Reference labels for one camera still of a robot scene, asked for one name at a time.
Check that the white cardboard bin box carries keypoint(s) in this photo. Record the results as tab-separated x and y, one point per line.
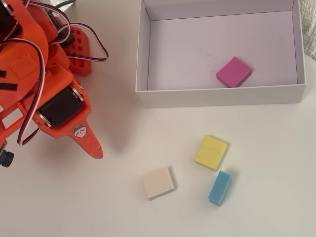
197	37

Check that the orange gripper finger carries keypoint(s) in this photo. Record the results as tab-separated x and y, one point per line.
87	143

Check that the wrist camera with orange mount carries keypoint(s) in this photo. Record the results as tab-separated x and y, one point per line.
6	158

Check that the grey woven curtain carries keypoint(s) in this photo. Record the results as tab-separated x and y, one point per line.
309	24

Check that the yellow foam cuboid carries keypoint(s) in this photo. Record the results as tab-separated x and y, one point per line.
211	153

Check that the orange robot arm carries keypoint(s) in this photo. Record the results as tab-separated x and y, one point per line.
14	61

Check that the orange gripper body with servo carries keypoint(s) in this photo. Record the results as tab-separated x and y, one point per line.
60	106

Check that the pink foam cuboid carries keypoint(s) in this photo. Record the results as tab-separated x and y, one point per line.
233	71

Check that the blue foam cuboid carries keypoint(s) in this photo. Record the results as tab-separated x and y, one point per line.
219	188

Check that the cream white foam cuboid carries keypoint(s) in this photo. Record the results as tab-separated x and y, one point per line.
159	182

